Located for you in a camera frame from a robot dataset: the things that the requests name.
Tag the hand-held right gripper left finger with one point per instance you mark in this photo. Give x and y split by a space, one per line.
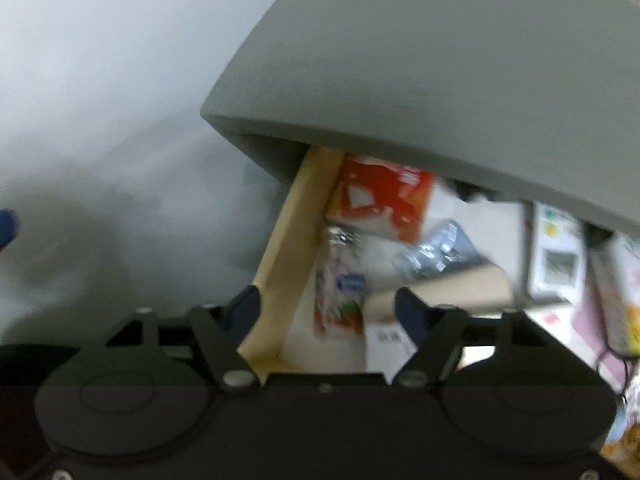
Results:
246 305

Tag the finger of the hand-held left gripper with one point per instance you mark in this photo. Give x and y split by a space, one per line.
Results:
6 226

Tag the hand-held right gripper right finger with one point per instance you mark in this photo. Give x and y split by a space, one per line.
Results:
409 310

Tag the wooden drawer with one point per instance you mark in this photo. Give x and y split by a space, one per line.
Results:
285 260

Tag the white red snack pouch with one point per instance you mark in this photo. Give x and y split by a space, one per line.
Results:
340 285

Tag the orange red carton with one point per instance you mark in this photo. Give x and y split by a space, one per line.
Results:
380 195

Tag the white labelled box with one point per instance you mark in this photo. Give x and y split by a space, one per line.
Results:
387 342

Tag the brown cardboard piece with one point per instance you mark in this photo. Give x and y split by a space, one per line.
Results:
450 290

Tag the clear plastic wrapper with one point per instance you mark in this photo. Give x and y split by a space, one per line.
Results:
440 252

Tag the white device with screen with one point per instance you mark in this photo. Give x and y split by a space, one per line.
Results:
557 255

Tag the pink paper sheet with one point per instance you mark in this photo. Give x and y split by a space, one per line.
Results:
587 327

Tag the yellow snack packet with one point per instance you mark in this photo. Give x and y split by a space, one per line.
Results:
625 435

